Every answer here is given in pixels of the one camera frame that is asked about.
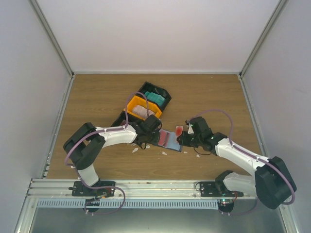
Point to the slotted cable duct grey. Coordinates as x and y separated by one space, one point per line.
131 203

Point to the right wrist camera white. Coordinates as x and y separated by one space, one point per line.
190 127

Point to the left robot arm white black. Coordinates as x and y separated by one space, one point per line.
83 147

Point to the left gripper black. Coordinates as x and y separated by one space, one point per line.
155 141

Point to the aluminium rail frame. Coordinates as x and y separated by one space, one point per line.
134 189

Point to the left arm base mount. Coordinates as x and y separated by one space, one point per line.
79 190

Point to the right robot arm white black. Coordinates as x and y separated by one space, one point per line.
268 179

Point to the white vip card stack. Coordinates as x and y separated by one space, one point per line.
142 111

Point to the black bin with teal cards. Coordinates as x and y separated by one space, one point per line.
156 89

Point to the red circle white card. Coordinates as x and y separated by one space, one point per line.
163 138

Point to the orange bin with cards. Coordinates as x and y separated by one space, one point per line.
136 100

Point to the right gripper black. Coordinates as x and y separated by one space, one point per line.
183 141

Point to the navy blue card holder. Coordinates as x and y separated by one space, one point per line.
173 144

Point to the teal card stack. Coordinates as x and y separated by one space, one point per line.
155 98

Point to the black bin with red cards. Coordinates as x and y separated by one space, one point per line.
121 119

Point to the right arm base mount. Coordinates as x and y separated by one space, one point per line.
215 189

